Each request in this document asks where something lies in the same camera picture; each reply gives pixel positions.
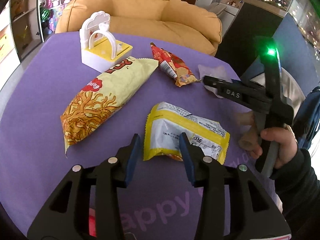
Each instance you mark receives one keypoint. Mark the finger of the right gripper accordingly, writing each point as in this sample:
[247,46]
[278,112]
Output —
[216,83]

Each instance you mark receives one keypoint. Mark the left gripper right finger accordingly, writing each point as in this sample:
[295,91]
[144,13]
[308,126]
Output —
[234,203]

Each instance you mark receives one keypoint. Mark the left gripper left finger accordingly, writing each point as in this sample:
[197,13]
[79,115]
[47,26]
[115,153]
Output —
[65,213]

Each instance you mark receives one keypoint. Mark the black sleeve right forearm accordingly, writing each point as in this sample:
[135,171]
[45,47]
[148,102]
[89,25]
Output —
[297,186]

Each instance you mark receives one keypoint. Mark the right hand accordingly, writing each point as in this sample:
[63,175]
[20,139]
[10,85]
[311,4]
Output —
[283,137]

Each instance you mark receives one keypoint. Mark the clear crumpled plastic wrapper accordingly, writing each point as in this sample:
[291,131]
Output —
[211,75]

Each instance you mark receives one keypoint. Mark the red cap pink container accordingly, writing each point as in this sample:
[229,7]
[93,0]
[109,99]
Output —
[92,222]

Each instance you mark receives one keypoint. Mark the white cloth on furniture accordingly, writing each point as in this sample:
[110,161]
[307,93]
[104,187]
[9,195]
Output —
[292,90]

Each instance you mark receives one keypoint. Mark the blue backpack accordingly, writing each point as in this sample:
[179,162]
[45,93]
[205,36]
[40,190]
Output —
[306,122]

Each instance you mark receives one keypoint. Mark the red small snack packet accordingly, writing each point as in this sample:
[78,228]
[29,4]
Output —
[173,66]

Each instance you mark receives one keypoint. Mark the blue cloth covered cabinet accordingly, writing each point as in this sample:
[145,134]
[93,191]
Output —
[253,32]

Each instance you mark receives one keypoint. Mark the yellow leather armchair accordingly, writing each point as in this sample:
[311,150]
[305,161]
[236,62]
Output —
[172,21]

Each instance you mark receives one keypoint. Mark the purple tablecloth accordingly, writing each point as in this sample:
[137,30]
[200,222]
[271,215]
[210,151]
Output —
[159,203]

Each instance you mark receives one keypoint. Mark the glass fish tank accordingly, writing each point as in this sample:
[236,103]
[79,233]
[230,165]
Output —
[306,17]

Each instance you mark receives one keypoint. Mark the noodle snack bag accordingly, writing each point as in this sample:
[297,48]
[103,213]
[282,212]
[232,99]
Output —
[103,97]

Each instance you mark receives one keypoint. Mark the white yellow toy stand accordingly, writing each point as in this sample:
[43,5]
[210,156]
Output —
[100,50]

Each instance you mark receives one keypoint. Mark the colourful toy boxes pile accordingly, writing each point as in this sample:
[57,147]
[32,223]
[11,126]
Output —
[50,12]

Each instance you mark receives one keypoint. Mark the wooden wall shelf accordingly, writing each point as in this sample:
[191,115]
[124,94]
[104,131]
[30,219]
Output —
[25,23]

